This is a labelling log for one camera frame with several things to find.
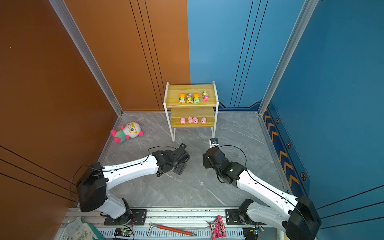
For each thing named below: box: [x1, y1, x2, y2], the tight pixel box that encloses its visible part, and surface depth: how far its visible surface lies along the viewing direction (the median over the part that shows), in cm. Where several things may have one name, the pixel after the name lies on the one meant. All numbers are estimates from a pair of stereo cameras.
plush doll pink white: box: [110, 121, 144, 144], surface depth 102 cm
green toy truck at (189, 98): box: [186, 93, 193, 104], surface depth 80 cm
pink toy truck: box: [202, 90, 210, 101], surface depth 82 cm
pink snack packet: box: [206, 215, 227, 240], surface depth 71 cm
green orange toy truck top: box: [193, 93, 200, 104], surface depth 80 cm
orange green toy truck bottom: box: [179, 93, 186, 104], surface depth 80 cm
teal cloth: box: [65, 215, 105, 240], surface depth 71 cm
